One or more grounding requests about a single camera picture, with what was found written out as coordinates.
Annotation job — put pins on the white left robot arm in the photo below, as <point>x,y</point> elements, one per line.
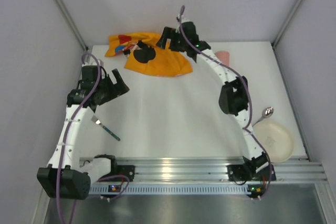
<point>63,176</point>

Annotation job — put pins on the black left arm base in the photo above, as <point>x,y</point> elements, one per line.
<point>126,170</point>

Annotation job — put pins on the green handled spoon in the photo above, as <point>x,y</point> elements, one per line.
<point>266,113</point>

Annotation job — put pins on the green handled fork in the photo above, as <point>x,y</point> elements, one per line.
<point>99,123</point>

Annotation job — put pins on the perforated metal cable tray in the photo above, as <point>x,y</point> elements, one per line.
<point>175,189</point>

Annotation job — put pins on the aluminium mounting rail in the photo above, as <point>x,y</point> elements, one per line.
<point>197,170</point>

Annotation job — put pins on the pink plastic cup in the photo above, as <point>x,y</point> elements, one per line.
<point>223,57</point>

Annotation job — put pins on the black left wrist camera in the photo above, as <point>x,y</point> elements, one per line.
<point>90,74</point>

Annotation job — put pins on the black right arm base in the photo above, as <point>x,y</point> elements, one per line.
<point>244,173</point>

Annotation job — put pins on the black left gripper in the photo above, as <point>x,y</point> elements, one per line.
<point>111,87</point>

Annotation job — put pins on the cream round plate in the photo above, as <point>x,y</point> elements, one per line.
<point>276,139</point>

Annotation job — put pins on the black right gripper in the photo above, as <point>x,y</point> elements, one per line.
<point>172,41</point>

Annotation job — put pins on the aluminium corner post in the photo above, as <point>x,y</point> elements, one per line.
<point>285,25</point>
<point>71,24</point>

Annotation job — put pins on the right aluminium corner post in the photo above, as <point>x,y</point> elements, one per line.
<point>285,25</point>

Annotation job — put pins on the orange cartoon mouse placemat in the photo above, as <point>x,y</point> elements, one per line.
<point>143,56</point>

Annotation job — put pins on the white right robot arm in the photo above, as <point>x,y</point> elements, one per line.
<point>234,98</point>

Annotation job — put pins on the left aluminium corner post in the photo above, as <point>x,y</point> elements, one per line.
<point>71,24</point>

